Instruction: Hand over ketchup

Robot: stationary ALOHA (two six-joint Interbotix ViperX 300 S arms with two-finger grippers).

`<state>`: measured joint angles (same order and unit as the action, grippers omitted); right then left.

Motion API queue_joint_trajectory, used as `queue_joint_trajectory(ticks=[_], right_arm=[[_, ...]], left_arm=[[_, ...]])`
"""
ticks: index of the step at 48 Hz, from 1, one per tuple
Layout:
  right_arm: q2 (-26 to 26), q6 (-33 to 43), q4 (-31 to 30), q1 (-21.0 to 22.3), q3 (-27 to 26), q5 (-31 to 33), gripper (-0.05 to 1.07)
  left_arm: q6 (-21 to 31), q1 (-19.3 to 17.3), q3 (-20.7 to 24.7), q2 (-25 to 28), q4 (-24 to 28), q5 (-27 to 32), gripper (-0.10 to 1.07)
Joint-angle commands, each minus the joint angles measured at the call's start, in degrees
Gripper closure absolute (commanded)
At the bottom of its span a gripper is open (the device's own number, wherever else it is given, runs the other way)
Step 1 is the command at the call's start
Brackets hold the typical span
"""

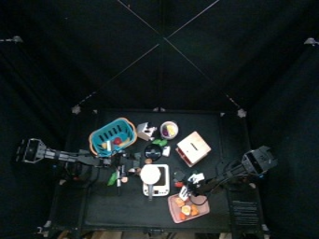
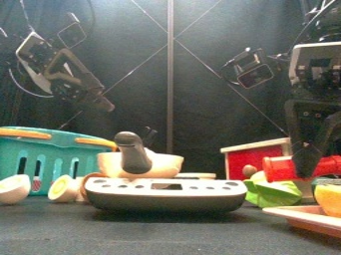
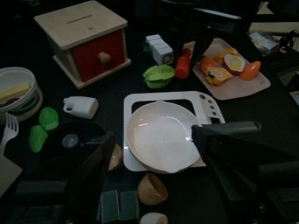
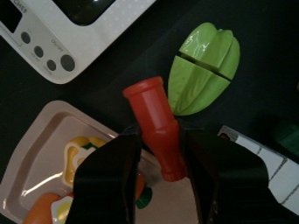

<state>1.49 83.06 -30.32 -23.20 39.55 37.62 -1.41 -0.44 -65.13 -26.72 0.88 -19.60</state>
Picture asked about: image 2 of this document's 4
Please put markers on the green toy lettuce leaf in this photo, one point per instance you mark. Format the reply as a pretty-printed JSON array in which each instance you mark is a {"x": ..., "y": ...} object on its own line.
[{"x": 273, "y": 194}]

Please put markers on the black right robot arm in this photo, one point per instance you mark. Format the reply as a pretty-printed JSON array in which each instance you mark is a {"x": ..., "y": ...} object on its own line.
[{"x": 323, "y": 20}]

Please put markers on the grey toy pestle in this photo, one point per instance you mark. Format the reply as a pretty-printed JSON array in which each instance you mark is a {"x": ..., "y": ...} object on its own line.
[{"x": 133, "y": 154}]

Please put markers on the small white toy plate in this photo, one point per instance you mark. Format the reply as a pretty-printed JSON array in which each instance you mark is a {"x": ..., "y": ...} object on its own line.
[{"x": 196, "y": 175}]

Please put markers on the yellow orange toy fruit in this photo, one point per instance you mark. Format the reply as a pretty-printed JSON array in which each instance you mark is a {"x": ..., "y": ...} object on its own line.
[{"x": 330, "y": 199}]

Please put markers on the pink toy tray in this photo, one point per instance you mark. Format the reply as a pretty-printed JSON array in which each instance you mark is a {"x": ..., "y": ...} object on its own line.
[{"x": 307, "y": 217}]

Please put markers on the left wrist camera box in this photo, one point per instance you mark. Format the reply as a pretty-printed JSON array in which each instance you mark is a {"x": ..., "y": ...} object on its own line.
[{"x": 71, "y": 34}]

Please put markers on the red wooden toy box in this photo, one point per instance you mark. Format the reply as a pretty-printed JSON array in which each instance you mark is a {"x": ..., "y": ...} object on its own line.
[{"x": 253, "y": 159}]

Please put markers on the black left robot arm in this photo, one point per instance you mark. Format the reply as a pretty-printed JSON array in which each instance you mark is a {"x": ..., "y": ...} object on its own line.
[{"x": 9, "y": 40}]

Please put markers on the vertical metal frame pole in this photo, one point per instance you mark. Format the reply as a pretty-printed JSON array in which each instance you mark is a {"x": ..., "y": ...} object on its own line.
[{"x": 170, "y": 76}]

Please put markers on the small wooden ball knob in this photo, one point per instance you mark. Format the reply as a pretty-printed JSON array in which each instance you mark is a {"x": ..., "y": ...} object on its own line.
[{"x": 249, "y": 170}]

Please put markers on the white toy bowl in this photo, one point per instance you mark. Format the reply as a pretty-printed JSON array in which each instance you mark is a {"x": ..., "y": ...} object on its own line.
[{"x": 165, "y": 166}]

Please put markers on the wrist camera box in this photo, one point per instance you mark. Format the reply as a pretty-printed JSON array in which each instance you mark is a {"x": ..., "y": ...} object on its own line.
[
  {"x": 252, "y": 71},
  {"x": 71, "y": 34}
]

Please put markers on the grey white toy scale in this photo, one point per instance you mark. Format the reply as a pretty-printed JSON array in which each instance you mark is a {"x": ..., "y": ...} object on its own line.
[{"x": 165, "y": 196}]

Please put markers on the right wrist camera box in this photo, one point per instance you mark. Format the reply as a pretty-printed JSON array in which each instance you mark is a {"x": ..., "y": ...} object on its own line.
[{"x": 252, "y": 71}]

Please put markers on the red toy ketchup bottle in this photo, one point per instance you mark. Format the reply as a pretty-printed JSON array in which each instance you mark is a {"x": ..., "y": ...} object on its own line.
[{"x": 280, "y": 168}]

